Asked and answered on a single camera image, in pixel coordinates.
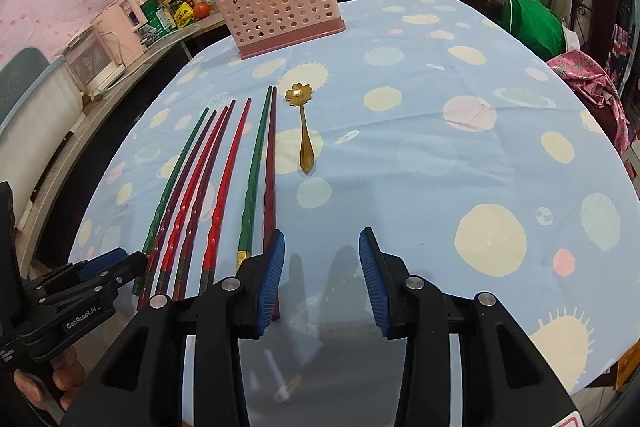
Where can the red tomato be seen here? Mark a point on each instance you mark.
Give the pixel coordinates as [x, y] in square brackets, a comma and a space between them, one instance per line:
[202, 10]

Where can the wooden side counter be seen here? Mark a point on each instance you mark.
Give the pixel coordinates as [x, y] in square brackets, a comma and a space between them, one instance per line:
[115, 92]

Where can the white storage box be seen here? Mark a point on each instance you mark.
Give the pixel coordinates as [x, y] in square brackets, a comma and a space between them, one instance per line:
[45, 102]

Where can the red chopstick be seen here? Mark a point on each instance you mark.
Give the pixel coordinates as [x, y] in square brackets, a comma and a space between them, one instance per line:
[185, 207]
[221, 207]

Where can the gold flower spoon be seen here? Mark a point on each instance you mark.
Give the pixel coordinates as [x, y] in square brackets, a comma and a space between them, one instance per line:
[305, 152]

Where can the black metal chair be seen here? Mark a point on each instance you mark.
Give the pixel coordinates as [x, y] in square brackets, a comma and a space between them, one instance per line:
[600, 7]

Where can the green carton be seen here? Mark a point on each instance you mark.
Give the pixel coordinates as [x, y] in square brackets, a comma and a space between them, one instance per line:
[157, 19]

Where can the green chopstick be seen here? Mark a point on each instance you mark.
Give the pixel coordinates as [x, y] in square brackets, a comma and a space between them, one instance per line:
[252, 187]
[159, 217]

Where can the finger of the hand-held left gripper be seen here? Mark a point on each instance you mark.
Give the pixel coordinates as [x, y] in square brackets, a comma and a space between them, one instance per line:
[100, 264]
[75, 317]

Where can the clear plastic appliance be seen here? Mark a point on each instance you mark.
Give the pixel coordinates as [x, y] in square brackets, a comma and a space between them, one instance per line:
[92, 62]

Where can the person's left hand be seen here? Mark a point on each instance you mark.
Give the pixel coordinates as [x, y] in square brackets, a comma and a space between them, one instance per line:
[65, 377]

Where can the pink perforated utensil basket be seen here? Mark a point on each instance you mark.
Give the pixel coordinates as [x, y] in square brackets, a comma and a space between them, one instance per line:
[280, 12]

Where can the pink kettle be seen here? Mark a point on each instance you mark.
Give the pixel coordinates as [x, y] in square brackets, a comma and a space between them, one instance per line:
[125, 24]

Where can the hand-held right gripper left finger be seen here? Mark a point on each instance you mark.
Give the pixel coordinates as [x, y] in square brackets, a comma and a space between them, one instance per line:
[272, 277]

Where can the yellow packet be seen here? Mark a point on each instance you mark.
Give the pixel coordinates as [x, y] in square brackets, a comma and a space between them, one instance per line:
[183, 14]

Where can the blue printed tablecloth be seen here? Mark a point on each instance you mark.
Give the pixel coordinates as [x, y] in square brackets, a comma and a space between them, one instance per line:
[425, 157]

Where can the pink floral cloth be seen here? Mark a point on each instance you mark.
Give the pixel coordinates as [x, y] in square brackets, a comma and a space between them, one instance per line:
[585, 77]

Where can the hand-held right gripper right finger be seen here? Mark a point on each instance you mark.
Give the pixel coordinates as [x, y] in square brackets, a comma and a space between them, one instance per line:
[372, 277]

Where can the green bag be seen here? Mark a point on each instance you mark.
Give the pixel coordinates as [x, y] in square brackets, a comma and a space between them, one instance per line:
[532, 22]

